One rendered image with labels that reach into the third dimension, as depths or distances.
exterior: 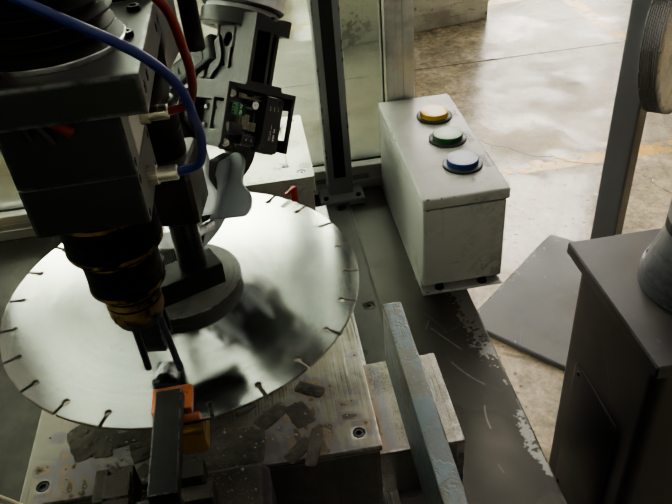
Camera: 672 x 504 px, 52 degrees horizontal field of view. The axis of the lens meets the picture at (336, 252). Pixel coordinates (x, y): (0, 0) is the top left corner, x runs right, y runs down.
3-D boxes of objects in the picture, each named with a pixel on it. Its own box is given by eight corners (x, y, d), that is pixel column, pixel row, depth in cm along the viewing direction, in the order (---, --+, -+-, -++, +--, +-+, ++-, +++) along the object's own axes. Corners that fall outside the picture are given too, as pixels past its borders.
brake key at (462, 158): (442, 165, 91) (443, 152, 90) (472, 161, 91) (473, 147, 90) (451, 181, 88) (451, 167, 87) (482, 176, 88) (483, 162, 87)
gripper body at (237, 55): (215, 152, 57) (237, 1, 55) (165, 140, 63) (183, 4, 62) (288, 162, 62) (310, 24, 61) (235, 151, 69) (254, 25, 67)
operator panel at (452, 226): (381, 187, 114) (377, 102, 105) (446, 177, 115) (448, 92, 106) (422, 296, 92) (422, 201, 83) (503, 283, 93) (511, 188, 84)
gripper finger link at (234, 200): (226, 257, 62) (242, 154, 61) (192, 242, 67) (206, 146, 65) (254, 257, 64) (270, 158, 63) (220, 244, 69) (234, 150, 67)
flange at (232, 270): (151, 345, 59) (144, 324, 58) (106, 281, 67) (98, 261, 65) (263, 290, 64) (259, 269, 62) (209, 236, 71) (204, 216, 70)
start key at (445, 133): (429, 140, 96) (429, 127, 95) (457, 136, 97) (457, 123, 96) (436, 154, 93) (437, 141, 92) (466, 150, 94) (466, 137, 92)
